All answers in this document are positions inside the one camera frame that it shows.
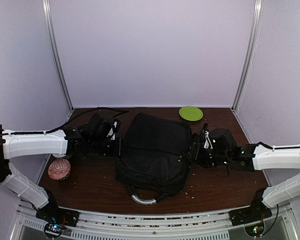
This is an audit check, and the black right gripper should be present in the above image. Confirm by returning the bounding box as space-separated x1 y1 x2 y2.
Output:
180 143 230 169

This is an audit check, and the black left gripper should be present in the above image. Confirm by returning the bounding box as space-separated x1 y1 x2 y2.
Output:
89 137 127 157

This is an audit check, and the black student backpack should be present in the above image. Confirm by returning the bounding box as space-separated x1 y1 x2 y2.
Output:
115 112 193 206

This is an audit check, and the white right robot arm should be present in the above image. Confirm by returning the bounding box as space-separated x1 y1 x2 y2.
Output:
190 128 300 221

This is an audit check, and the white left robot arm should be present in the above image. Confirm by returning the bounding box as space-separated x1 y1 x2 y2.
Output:
0 113 121 222

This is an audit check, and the green plate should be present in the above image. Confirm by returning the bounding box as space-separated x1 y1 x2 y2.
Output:
178 106 204 122

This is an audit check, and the red patterned bowl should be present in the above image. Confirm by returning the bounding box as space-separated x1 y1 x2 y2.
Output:
47 158 71 181

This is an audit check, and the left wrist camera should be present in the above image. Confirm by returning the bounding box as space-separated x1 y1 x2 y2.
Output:
108 118 121 141

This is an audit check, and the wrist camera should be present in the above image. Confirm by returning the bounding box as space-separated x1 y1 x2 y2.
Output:
201 122 213 150
108 118 121 141

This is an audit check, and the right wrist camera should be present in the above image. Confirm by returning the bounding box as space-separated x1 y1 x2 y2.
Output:
201 122 213 150

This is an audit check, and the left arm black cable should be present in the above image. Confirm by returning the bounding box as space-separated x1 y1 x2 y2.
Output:
0 107 130 141

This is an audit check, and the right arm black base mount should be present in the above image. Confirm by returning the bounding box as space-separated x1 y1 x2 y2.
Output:
228 206 272 226

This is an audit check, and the aluminium front rail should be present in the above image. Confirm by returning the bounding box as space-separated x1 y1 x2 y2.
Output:
14 197 298 240

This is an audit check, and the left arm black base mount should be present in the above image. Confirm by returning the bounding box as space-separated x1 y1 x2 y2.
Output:
32 206 80 227

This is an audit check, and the right aluminium frame post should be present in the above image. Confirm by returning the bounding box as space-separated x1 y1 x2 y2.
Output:
231 0 264 113

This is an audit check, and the aluminium frame post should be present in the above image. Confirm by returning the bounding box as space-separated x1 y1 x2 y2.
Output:
231 0 264 113
42 0 74 112

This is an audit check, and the left aluminium frame post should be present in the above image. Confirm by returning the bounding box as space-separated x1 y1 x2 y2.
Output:
42 0 74 112

